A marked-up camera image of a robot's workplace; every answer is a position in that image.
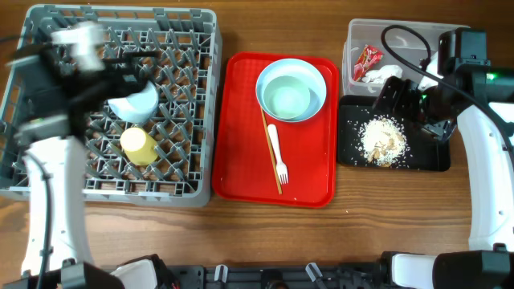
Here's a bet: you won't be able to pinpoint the rice food scraps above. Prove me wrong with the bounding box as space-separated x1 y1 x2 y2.
344 115 410 168

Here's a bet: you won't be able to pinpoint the clear plastic wrapper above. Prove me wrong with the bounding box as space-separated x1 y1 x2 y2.
361 65 403 84

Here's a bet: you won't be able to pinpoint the yellow plastic cup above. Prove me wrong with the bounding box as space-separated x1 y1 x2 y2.
120 127 158 165

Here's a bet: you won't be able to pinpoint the red sauce packet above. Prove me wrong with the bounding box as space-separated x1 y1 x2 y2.
353 45 383 81

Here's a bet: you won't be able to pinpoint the wooden chopstick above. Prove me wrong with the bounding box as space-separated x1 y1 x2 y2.
259 108 283 195

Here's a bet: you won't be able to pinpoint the mint green bowl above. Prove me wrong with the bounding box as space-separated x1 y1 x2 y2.
260 75 310 120

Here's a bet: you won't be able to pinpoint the large pale blue plate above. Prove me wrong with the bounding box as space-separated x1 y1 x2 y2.
255 58 328 123

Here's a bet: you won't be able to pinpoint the white plastic fork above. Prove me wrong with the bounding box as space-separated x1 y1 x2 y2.
267 124 288 185

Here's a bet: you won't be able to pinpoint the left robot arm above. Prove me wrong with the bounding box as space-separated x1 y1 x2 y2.
5 43 160 288

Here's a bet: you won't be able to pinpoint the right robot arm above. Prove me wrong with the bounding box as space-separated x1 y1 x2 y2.
374 28 513 288

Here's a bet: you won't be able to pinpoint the black waste tray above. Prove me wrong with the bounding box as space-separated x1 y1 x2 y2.
337 95 451 172

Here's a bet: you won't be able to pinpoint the grey dishwasher rack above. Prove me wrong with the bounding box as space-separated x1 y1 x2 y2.
1 4 222 207

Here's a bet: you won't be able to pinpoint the clear plastic bin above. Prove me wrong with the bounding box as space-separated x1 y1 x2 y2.
342 18 459 97

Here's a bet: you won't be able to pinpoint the red plastic tray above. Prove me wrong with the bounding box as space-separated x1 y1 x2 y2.
212 52 340 208

